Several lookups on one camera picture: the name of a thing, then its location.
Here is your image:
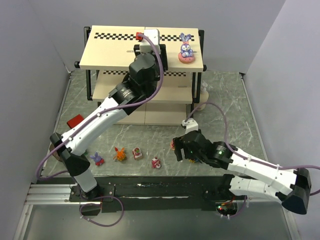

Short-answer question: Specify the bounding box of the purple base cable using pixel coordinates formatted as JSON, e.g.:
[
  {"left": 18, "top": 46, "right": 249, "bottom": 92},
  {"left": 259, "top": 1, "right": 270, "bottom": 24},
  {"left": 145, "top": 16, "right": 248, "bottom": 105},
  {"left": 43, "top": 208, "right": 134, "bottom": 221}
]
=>
[{"left": 79, "top": 195, "right": 125, "bottom": 228}]

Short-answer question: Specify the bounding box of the green and brown plush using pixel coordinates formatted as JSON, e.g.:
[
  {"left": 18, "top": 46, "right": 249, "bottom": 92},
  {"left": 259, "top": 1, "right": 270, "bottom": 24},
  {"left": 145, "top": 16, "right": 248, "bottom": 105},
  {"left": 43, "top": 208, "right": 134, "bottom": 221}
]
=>
[{"left": 52, "top": 147, "right": 89, "bottom": 163}]

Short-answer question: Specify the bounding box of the strawberry cake slice toy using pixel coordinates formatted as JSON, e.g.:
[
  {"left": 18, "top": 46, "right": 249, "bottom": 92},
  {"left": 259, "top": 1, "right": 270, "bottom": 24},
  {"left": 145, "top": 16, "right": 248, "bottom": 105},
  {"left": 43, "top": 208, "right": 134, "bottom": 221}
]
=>
[{"left": 132, "top": 147, "right": 143, "bottom": 160}]

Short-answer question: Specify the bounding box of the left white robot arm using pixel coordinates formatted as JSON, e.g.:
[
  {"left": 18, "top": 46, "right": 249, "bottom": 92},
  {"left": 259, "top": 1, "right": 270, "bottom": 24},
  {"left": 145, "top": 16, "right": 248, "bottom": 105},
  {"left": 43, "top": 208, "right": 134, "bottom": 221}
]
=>
[{"left": 50, "top": 44, "right": 168, "bottom": 200}]

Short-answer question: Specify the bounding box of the orange fox toy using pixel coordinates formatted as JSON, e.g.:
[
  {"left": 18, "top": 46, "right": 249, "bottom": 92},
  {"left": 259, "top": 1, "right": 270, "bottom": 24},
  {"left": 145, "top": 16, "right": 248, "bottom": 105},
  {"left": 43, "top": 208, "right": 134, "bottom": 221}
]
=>
[{"left": 113, "top": 147, "right": 127, "bottom": 162}]

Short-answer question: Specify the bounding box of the black dragon toy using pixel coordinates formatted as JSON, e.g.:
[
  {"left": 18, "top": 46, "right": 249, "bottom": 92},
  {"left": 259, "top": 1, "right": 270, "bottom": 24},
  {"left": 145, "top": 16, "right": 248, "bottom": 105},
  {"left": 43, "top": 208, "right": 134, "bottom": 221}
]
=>
[{"left": 188, "top": 158, "right": 202, "bottom": 164}]

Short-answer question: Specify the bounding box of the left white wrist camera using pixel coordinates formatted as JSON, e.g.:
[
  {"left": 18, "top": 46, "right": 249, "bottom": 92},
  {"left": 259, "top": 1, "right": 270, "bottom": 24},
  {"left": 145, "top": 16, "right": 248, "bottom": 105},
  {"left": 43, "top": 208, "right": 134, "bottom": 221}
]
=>
[{"left": 135, "top": 28, "right": 160, "bottom": 53}]

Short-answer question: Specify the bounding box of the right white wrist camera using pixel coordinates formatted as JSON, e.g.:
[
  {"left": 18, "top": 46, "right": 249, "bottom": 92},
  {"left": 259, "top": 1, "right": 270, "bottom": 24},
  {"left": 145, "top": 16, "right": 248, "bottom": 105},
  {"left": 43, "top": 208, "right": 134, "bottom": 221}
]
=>
[{"left": 181, "top": 118, "right": 199, "bottom": 135}]

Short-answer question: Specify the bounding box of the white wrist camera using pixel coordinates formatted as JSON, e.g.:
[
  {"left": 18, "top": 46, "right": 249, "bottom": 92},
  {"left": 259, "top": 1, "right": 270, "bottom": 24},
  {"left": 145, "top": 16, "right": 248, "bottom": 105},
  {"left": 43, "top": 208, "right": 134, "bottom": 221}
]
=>
[
  {"left": 181, "top": 118, "right": 199, "bottom": 135},
  {"left": 135, "top": 28, "right": 160, "bottom": 53}
]

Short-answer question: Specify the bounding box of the beige three-tier shelf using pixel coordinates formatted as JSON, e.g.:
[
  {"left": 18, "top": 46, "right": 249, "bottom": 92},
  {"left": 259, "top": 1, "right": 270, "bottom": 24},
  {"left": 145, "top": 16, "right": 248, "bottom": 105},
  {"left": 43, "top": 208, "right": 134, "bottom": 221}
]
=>
[{"left": 74, "top": 25, "right": 207, "bottom": 126}]

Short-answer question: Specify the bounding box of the purple bunny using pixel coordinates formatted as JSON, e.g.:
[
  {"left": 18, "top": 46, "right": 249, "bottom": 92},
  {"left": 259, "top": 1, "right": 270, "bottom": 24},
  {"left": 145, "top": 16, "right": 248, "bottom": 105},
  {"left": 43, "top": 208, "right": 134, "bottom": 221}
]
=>
[
  {"left": 90, "top": 152, "right": 105, "bottom": 166},
  {"left": 178, "top": 33, "right": 196, "bottom": 64}
]

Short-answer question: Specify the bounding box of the red cardboard box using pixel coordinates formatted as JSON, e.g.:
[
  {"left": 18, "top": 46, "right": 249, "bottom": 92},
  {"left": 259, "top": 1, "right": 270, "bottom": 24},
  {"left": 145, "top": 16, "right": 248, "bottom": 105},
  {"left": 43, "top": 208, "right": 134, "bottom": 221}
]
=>
[{"left": 66, "top": 114, "right": 84, "bottom": 129}]

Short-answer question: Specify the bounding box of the pink strawberry tart toy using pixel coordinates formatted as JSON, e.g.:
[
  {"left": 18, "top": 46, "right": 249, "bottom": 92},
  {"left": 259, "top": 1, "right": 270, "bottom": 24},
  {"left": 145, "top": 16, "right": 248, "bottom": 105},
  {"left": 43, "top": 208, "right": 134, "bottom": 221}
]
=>
[{"left": 170, "top": 140, "right": 175, "bottom": 150}]

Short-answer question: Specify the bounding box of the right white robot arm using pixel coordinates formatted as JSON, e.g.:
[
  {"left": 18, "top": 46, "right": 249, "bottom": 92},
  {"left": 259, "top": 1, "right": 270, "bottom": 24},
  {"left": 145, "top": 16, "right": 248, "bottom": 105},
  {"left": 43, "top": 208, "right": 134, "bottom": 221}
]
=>
[{"left": 172, "top": 130, "right": 312, "bottom": 215}]

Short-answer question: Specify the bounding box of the cream pump bottle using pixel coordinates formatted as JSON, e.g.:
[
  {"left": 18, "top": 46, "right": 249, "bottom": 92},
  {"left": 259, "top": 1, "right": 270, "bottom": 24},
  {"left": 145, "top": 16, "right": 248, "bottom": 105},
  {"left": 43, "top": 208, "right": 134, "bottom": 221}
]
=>
[{"left": 194, "top": 81, "right": 209, "bottom": 107}]

